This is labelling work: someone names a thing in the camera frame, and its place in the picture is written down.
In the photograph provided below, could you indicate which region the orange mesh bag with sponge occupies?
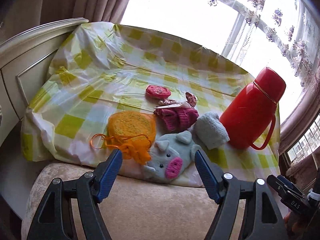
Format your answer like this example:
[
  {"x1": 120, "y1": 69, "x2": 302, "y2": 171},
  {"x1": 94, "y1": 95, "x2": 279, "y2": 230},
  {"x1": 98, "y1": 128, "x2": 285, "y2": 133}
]
[{"x1": 89, "y1": 111, "x2": 156, "y2": 165}]

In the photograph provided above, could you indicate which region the red thermos jug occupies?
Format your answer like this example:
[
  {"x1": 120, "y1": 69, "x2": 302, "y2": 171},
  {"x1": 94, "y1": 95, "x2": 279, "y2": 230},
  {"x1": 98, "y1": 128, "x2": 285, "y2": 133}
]
[{"x1": 220, "y1": 67, "x2": 286, "y2": 150}]

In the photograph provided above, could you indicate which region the grey pig plush toy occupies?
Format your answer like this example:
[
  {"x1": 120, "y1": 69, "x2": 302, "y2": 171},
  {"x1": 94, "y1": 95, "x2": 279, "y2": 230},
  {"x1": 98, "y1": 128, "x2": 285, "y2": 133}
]
[{"x1": 142, "y1": 131, "x2": 202, "y2": 183}]

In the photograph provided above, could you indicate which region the magenta knitted sock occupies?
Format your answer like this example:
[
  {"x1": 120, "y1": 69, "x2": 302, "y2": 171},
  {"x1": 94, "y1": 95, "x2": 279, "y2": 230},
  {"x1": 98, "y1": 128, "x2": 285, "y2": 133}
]
[{"x1": 154, "y1": 107, "x2": 199, "y2": 132}]

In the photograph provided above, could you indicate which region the pink crochet round piece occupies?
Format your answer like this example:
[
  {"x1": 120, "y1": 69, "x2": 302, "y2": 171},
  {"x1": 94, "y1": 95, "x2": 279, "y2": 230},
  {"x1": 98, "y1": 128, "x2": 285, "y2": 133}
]
[{"x1": 145, "y1": 85, "x2": 171, "y2": 100}]

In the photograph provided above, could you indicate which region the yellow checked plastic tablecloth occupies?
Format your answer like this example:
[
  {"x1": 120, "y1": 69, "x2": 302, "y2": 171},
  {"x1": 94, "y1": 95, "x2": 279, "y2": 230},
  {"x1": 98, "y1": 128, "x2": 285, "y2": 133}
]
[{"x1": 21, "y1": 21, "x2": 281, "y2": 188}]

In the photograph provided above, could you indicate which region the floral sheer lace curtain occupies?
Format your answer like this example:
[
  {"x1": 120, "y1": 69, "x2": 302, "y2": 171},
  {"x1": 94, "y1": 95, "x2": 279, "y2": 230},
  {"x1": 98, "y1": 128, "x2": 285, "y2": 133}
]
[{"x1": 161, "y1": 0, "x2": 319, "y2": 125}]

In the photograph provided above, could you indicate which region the cream wooden headboard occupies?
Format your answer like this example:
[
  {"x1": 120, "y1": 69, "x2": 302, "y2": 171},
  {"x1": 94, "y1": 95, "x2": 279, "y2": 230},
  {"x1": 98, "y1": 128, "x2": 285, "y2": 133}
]
[{"x1": 1, "y1": 17, "x2": 89, "y2": 142}]

